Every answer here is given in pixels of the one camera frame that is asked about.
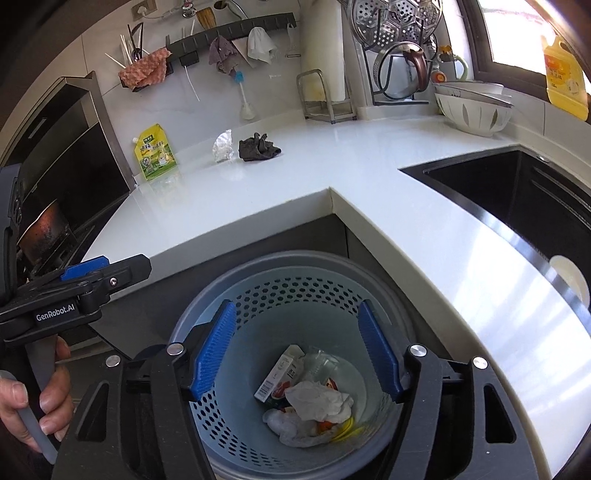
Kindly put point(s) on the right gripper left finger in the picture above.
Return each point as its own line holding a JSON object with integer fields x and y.
{"x": 211, "y": 343}

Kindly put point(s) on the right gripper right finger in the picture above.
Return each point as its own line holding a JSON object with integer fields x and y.
{"x": 384, "y": 361}

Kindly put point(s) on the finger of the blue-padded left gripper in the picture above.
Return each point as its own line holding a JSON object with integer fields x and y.
{"x": 84, "y": 268}
{"x": 115, "y": 277}

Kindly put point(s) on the clear plastic cup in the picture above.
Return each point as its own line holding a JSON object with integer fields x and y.
{"x": 339, "y": 374}

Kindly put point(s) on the red white milk carton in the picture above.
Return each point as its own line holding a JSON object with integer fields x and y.
{"x": 285, "y": 374}

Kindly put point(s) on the white tissue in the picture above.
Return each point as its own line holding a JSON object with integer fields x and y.
{"x": 314, "y": 401}

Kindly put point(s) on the clear plastic bag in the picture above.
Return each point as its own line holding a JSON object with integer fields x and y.
{"x": 295, "y": 432}

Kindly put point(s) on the grey perforated trash bin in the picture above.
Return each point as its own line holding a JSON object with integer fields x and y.
{"x": 296, "y": 316}

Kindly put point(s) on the black kitchen sink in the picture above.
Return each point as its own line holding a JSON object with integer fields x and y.
{"x": 532, "y": 203}

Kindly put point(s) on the person's left hand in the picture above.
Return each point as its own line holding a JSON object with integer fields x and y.
{"x": 31, "y": 414}

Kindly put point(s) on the dark frying pan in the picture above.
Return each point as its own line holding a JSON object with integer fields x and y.
{"x": 48, "y": 243}

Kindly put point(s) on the yellow plastic lid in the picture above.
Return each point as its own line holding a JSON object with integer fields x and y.
{"x": 349, "y": 429}

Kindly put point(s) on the yellow seasoning pouch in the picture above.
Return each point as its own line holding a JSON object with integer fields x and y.
{"x": 153, "y": 152}

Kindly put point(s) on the black range hood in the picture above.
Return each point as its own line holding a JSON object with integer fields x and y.
{"x": 71, "y": 162}

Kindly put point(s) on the crumpled white checked paper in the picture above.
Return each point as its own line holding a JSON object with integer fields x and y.
{"x": 222, "y": 148}

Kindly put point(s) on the black cloth rag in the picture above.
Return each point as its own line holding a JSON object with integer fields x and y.
{"x": 257, "y": 148}

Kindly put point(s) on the white bottle brush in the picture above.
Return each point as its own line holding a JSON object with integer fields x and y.
{"x": 246, "y": 111}

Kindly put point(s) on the pink dish cloth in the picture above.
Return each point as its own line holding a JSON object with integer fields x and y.
{"x": 147, "y": 71}

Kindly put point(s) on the grey hanging cloth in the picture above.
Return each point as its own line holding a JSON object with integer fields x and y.
{"x": 223, "y": 55}

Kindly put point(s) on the steel cutting board rack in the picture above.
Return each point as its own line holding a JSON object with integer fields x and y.
{"x": 323, "y": 107}

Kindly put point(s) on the white hanging cloth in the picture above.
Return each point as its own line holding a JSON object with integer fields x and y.
{"x": 260, "y": 46}

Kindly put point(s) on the steel pot lid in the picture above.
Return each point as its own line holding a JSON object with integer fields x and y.
{"x": 401, "y": 70}

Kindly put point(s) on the black dish rack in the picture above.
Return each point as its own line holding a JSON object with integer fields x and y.
{"x": 369, "y": 56}

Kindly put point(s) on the white cutting board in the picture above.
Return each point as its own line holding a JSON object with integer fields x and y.
{"x": 323, "y": 24}

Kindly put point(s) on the yellow oil bottle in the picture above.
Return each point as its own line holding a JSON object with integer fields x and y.
{"x": 565, "y": 79}

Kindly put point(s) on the steel steamer basket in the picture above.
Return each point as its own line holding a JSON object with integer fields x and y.
{"x": 378, "y": 24}

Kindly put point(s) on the black wall rail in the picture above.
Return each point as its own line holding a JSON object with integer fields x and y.
{"x": 186, "y": 50}

